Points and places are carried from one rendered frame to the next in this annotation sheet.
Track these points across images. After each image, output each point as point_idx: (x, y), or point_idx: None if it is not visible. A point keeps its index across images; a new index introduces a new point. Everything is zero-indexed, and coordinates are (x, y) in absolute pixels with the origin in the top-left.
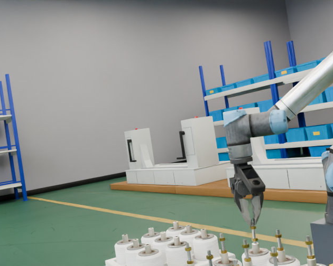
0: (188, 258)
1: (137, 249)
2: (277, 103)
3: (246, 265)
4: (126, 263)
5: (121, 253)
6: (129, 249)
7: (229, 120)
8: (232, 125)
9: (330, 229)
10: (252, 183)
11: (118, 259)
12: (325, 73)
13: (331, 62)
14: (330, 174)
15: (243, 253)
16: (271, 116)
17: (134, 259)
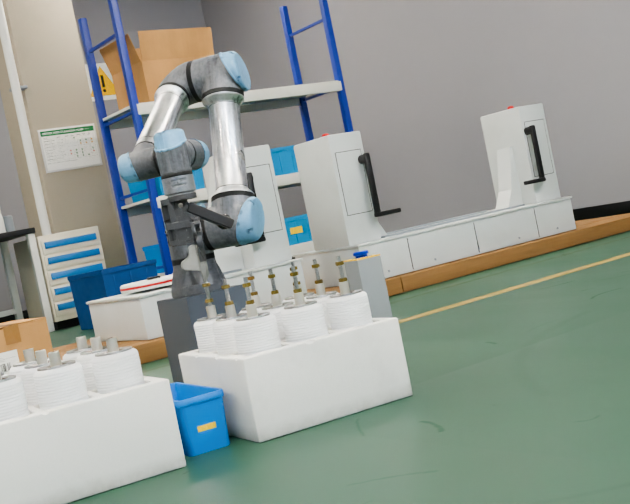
0: (250, 296)
1: (77, 362)
2: (149, 140)
3: (279, 296)
4: (66, 392)
5: (19, 394)
6: (67, 363)
7: (181, 140)
8: (184, 147)
9: (213, 297)
10: (227, 216)
11: (15, 409)
12: (177, 113)
13: (177, 101)
14: (250, 213)
15: (205, 321)
16: (202, 144)
17: (82, 378)
